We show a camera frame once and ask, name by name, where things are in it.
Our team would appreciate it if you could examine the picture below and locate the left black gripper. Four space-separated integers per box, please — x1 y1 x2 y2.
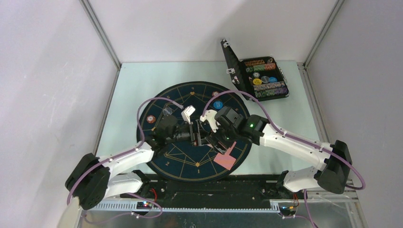
166 120 210 146

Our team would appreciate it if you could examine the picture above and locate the clear dealer button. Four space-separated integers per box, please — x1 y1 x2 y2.
162 107 173 116

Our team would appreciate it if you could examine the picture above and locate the blue small blind button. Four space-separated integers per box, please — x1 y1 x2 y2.
213 100 223 110

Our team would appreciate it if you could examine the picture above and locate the pink dealt card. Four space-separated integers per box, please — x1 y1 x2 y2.
213 153 236 170

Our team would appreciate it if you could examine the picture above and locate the pink playing card deck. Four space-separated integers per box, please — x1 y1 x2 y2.
224 141 237 156

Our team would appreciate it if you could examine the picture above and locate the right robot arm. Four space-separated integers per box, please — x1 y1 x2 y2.
200 106 352 199

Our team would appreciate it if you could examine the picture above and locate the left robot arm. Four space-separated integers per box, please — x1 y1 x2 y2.
65 114 215 210

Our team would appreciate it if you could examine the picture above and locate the round dark poker mat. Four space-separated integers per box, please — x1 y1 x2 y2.
140 81 251 183

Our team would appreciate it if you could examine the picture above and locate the yellow button in case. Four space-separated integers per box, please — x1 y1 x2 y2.
252 78 262 86

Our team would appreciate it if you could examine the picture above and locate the black poker chip case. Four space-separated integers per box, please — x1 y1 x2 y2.
221 39 289 101

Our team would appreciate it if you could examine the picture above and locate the blue button in case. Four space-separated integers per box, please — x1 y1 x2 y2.
269 77 278 83

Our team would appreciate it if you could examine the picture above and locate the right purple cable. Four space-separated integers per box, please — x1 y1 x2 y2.
202 90 366 228

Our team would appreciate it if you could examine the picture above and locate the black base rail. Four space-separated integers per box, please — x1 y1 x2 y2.
136 174 303 209

